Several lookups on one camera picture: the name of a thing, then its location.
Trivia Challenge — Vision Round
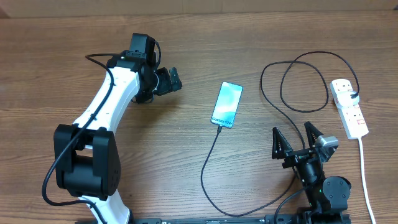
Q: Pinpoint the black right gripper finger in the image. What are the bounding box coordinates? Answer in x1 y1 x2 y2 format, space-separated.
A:
304 121 323 148
272 127 293 159

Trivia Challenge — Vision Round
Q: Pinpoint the blue Galaxy smartphone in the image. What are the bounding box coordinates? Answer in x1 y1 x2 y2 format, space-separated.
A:
211 82 243 128

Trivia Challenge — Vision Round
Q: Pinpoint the black USB charging cable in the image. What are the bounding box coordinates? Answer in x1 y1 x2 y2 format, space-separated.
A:
200 51 361 217

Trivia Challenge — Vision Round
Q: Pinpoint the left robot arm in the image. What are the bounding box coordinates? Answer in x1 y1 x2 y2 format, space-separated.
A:
42 33 182 223

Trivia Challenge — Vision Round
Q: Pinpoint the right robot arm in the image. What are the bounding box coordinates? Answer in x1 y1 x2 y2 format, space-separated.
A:
271 121 351 223

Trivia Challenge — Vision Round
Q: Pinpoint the white charger plug adapter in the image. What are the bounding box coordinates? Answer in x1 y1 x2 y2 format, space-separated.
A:
335 91 359 109

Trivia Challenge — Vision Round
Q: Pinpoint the white power strip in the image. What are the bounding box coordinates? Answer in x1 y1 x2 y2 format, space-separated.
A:
330 79 369 139

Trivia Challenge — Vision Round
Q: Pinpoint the white power strip cord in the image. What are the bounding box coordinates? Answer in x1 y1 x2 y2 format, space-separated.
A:
358 138 377 224

